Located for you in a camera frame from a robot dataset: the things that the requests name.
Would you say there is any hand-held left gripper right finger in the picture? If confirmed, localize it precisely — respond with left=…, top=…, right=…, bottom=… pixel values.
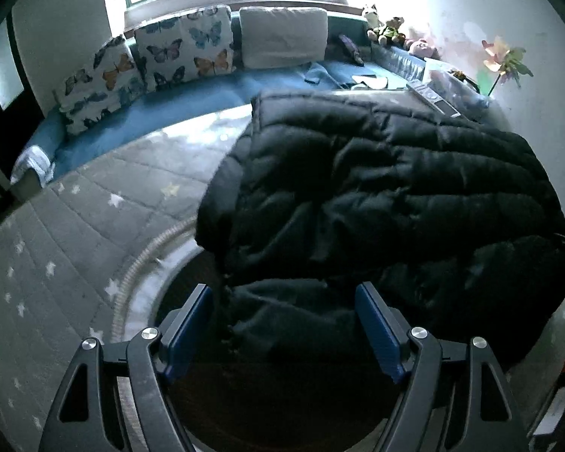
left=355, top=281, right=530, bottom=452

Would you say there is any blue bed sheet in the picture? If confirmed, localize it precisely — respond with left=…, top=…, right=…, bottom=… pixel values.
left=12, top=59, right=434, bottom=184

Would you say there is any clear plastic bag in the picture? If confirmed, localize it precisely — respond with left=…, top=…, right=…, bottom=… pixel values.
left=424, top=56, right=490, bottom=109

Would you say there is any pink plush toy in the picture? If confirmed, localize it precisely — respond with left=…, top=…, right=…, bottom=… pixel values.
left=405, top=38, right=436, bottom=60

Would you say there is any dark purple bundle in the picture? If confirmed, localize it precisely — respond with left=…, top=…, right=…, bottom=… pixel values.
left=338, top=33, right=365, bottom=66

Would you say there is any pale cloth piece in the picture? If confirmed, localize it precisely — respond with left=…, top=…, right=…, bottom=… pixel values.
left=352, top=75, right=389, bottom=90

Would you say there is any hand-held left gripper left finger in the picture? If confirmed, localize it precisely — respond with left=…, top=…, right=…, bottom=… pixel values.
left=38, top=282, right=214, bottom=452

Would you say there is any grey star quilted blanket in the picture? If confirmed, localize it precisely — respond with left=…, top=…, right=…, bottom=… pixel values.
left=0, top=104, right=565, bottom=452

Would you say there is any white pillow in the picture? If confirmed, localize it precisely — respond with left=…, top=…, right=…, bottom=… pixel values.
left=239, top=6, right=329, bottom=70

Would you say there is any grey remote control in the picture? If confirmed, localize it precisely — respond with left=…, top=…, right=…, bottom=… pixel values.
left=406, top=80, right=458, bottom=118

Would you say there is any butterfly print pillow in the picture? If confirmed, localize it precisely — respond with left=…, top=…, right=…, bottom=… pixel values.
left=134, top=5, right=236, bottom=92
left=59, top=35, right=144, bottom=135

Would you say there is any white folded towel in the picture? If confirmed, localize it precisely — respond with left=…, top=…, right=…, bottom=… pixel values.
left=12, top=146, right=55, bottom=184

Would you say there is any black puffer jacket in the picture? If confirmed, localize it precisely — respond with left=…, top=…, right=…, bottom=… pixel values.
left=195, top=89, right=565, bottom=373

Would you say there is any colourful pinwheel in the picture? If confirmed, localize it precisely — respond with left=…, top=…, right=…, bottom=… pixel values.
left=481, top=35, right=534, bottom=97

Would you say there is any dark wooden door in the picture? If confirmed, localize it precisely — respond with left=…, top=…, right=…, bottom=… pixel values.
left=0, top=14, right=43, bottom=128

